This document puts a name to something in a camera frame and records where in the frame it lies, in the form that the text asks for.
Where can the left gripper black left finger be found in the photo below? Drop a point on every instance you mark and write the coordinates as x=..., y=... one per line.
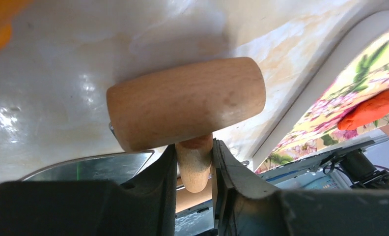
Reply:
x=143, y=206

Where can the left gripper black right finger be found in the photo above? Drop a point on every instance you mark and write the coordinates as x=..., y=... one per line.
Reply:
x=245, y=204

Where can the wooden dough roller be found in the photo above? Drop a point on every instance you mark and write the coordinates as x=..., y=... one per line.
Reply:
x=184, y=106

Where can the red dough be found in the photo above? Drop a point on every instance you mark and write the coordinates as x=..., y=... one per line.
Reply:
x=366, y=112

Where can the floral cutting board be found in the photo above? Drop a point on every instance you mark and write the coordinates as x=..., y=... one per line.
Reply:
x=366, y=76

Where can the metal dough scraper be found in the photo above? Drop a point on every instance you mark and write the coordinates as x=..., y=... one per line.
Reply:
x=117, y=167

